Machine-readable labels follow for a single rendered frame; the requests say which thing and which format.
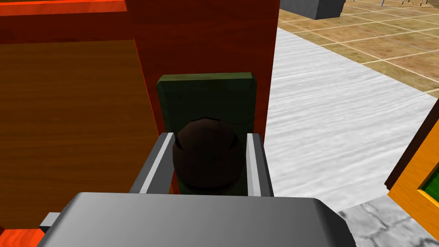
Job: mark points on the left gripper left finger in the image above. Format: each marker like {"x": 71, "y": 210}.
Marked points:
{"x": 156, "y": 164}

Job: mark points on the grey block furniture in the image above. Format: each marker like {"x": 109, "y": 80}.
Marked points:
{"x": 313, "y": 7}

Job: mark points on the dark brown round door knob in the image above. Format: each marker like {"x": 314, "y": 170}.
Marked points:
{"x": 205, "y": 154}

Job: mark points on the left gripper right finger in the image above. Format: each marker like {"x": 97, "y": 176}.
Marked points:
{"x": 255, "y": 164}

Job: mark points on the orange framed green picture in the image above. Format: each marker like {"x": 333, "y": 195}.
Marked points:
{"x": 416, "y": 175}

